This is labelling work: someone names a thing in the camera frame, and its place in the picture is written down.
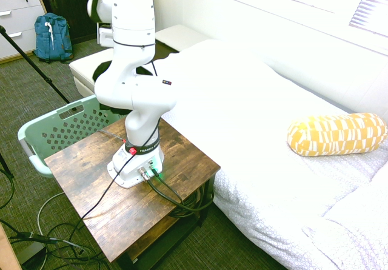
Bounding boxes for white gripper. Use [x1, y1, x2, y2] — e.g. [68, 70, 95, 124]
[97, 24, 115, 48]

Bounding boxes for mint green laundry basket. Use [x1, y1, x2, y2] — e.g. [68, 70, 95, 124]
[17, 94, 128, 178]

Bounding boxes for white cushioned bench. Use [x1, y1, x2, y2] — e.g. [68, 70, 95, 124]
[69, 24, 210, 98]

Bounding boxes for dark wooden cabinet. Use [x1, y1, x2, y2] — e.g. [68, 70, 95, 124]
[41, 0, 102, 45]

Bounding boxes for blue backpack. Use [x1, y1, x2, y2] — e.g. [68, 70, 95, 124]
[32, 12, 75, 64]

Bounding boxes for black tripod leg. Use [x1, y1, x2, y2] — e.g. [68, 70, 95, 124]
[0, 25, 78, 112]

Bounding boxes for white drawer dresser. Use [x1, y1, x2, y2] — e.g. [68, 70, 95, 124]
[0, 0, 49, 64]

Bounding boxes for rustic wooden side table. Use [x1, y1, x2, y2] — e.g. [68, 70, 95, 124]
[44, 116, 221, 270]

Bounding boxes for white bed with duvet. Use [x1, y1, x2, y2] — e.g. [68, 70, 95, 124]
[151, 39, 388, 270]

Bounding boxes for light wooden furniture corner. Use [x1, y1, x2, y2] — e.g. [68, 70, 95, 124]
[0, 223, 22, 270]

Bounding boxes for yellow white patterned bolster pillow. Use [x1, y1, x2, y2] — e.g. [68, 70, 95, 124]
[287, 112, 388, 157]

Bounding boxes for window blinds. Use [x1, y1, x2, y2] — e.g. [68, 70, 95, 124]
[348, 0, 388, 38]

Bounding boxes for white crumpled blanket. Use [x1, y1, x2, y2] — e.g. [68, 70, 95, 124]
[302, 172, 388, 270]

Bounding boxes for thin gray red cable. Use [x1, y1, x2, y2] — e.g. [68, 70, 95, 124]
[96, 129, 127, 145]

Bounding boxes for thin black cable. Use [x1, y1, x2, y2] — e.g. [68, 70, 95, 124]
[68, 121, 161, 252]

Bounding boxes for thick black base cable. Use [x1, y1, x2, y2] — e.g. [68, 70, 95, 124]
[153, 169, 215, 212]
[147, 178, 215, 213]

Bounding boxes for gray floor cable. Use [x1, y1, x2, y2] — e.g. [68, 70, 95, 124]
[36, 191, 66, 237]

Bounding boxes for black inline cable adapter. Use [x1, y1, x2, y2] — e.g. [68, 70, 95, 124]
[16, 231, 58, 245]

